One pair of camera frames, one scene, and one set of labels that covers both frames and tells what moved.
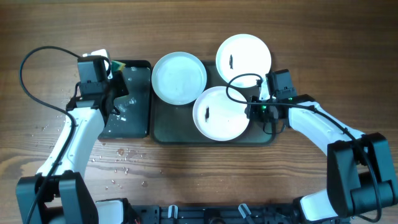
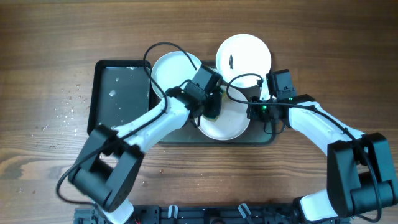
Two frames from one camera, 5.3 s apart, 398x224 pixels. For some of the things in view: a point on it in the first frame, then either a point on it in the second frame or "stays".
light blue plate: (179, 78) stays
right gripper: (253, 109) stays
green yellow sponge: (117, 66) to (213, 119)
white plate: (241, 54) stays
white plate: (217, 117) stays
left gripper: (117, 88) to (213, 106)
